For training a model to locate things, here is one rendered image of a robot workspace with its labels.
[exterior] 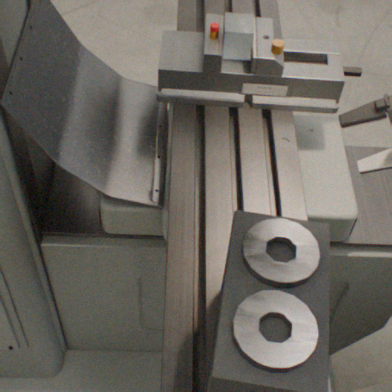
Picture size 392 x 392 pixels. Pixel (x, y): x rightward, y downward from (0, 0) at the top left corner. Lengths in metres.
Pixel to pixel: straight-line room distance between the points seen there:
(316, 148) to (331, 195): 0.13
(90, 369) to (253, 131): 0.81
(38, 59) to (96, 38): 1.79
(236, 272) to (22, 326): 0.80
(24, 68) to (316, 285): 0.59
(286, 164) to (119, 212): 0.32
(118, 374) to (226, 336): 0.97
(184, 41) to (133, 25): 1.75
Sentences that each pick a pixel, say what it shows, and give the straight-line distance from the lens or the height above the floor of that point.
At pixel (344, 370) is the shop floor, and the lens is 1.90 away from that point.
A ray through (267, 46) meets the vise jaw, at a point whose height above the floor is 1.02.
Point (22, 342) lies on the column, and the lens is 1.47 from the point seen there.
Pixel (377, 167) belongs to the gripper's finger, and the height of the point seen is 1.05.
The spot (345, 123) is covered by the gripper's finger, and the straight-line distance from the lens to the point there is 0.82.
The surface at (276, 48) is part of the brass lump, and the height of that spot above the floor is 1.03.
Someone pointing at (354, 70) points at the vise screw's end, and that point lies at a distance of 1.20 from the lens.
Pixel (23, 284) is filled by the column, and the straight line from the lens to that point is 1.26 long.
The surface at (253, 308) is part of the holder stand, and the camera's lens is 0.65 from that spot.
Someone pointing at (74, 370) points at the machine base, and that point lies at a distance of 1.62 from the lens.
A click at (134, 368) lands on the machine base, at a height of 0.20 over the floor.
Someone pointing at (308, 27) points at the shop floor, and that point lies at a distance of 3.01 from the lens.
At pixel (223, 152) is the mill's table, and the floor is 0.91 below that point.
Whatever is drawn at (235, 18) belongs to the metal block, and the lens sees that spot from 1.13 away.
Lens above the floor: 1.68
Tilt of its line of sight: 51 degrees down
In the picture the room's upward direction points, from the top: 5 degrees clockwise
